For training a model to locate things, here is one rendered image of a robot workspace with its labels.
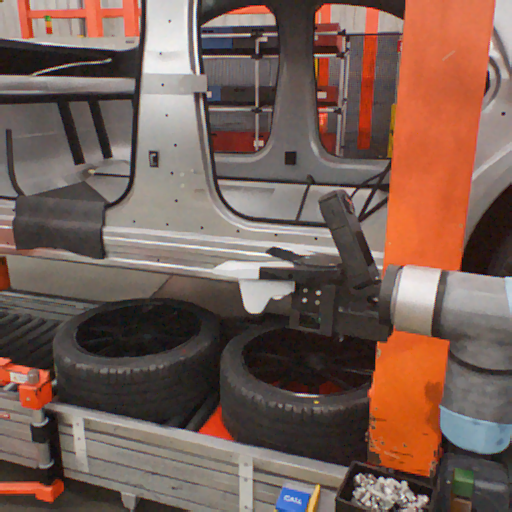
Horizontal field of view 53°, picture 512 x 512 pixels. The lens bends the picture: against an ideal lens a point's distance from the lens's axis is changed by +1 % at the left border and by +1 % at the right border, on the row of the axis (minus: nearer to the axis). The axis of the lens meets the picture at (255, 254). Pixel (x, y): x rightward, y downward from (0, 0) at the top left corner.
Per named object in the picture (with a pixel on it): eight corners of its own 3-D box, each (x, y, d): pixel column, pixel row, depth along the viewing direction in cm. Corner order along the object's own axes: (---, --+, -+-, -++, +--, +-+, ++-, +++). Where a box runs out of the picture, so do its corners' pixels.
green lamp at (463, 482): (471, 485, 112) (473, 470, 111) (472, 499, 109) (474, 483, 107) (451, 481, 113) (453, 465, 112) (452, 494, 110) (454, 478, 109)
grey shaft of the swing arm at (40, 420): (67, 492, 187) (50, 369, 171) (56, 503, 182) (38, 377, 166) (46, 486, 189) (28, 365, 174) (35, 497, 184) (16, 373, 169)
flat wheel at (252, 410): (379, 367, 226) (383, 318, 219) (420, 477, 163) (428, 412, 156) (228, 364, 228) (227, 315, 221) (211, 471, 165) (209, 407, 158)
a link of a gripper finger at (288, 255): (263, 284, 74) (298, 301, 66) (265, 243, 73) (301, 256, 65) (281, 282, 75) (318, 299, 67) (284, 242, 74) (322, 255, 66)
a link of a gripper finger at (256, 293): (214, 317, 58) (293, 317, 59) (216, 265, 57) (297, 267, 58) (211, 308, 61) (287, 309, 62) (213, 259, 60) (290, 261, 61)
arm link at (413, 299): (437, 276, 53) (445, 263, 60) (391, 269, 54) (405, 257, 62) (428, 346, 54) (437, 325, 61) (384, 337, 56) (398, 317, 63)
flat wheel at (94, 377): (34, 432, 184) (25, 374, 177) (81, 344, 247) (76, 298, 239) (221, 423, 188) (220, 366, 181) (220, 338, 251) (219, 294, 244)
